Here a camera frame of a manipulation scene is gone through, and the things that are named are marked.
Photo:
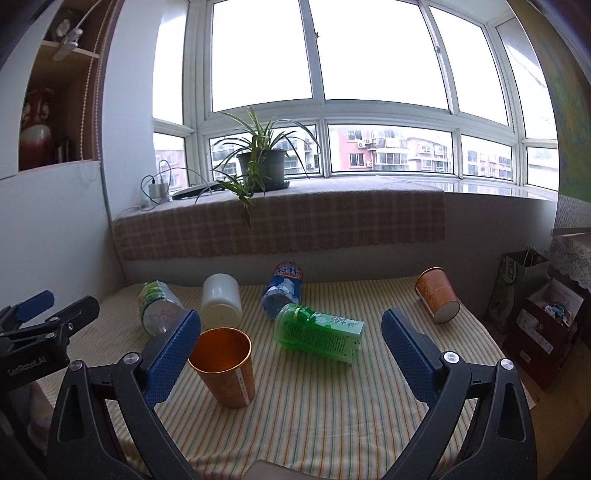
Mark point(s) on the green paper shopping bag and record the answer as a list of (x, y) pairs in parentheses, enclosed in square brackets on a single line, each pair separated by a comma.
[(520, 274)]

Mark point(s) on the black flat device on sill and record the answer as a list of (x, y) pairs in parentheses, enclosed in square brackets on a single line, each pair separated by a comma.
[(196, 191)]

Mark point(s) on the brown cardboard box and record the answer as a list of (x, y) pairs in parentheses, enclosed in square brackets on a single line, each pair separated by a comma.
[(545, 330)]

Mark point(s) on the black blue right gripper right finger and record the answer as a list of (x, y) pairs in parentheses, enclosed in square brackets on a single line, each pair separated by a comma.
[(478, 424)]

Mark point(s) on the green tea bottle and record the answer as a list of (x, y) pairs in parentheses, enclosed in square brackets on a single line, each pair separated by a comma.
[(299, 328)]

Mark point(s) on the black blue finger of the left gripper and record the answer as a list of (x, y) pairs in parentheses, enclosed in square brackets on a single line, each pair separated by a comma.
[(30, 353)]

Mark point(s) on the clear green-label bottle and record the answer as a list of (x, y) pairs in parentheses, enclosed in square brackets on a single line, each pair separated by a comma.
[(159, 308)]

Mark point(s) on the white clip lamp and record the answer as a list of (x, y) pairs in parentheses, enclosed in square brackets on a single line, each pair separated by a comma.
[(70, 40)]

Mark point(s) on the orange patterned paper cup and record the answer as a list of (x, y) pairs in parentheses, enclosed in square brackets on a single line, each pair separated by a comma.
[(222, 358)]

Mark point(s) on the white charger with cable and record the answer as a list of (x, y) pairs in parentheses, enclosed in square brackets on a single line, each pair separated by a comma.
[(156, 188)]

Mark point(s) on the potted spider plant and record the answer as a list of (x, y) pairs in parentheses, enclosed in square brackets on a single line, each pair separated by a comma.
[(255, 162)]

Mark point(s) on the red ceramic vase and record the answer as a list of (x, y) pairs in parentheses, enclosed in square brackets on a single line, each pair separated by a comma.
[(35, 139)]

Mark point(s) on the striped yellow table cloth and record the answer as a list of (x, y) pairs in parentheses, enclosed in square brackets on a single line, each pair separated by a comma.
[(311, 417)]

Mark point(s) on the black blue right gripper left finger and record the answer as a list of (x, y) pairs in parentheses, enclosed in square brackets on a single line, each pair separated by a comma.
[(82, 441)]

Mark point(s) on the blue label water bottle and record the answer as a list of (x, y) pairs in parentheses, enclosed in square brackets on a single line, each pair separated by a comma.
[(284, 288)]

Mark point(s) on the white lace cloth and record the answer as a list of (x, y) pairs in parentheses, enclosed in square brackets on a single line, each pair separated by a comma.
[(571, 256)]

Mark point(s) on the brown plaid windowsill cover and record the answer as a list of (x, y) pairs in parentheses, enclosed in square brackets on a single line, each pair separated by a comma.
[(306, 217)]

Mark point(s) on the white plastic cup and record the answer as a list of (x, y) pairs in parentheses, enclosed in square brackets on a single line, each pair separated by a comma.
[(221, 303)]

